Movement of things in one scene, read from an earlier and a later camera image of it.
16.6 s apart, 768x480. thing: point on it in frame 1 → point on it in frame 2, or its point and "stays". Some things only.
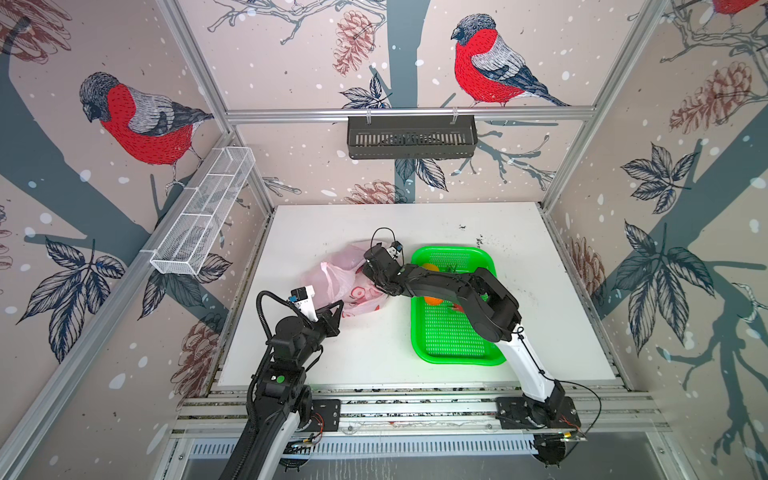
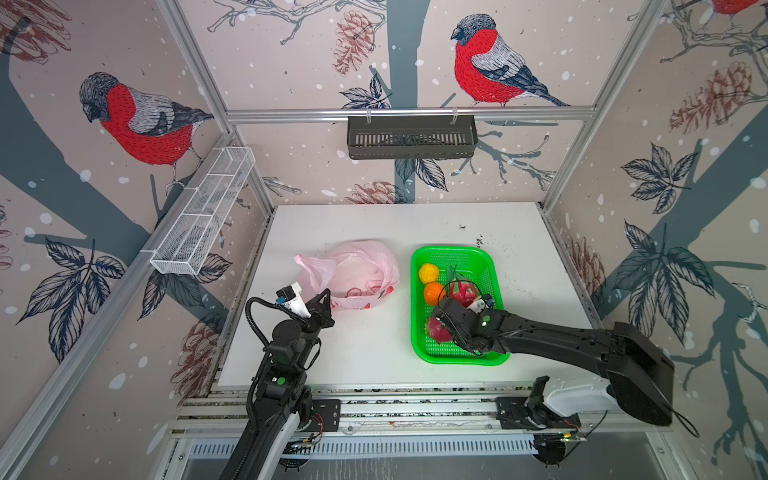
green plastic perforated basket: (443, 335) stays
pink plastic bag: (335, 278) stays
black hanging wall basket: (412, 137) stays
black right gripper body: (372, 270) → (459, 339)
